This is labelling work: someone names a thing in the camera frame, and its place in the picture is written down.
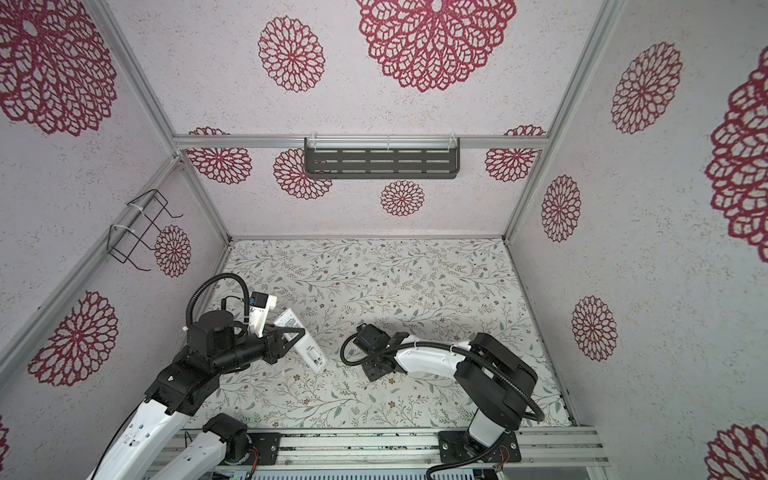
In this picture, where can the white remote control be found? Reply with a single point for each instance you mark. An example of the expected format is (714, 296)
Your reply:
(308, 349)

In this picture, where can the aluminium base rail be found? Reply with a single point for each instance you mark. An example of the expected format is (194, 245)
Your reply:
(417, 448)

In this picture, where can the black wire wall rack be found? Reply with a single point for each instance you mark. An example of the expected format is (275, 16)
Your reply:
(124, 238)

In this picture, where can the dark grey wall shelf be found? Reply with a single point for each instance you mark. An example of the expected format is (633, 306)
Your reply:
(386, 159)

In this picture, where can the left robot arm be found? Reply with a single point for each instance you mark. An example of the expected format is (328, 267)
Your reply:
(174, 397)

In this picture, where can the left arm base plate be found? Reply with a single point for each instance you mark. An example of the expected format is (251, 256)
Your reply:
(260, 449)

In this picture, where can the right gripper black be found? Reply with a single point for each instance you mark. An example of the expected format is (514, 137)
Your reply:
(380, 360)

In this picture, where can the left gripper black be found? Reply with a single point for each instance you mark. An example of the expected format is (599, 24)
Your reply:
(274, 345)

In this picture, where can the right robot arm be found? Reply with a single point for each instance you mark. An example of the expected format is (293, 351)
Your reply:
(498, 382)

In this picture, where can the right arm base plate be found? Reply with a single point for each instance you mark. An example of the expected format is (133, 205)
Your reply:
(458, 446)

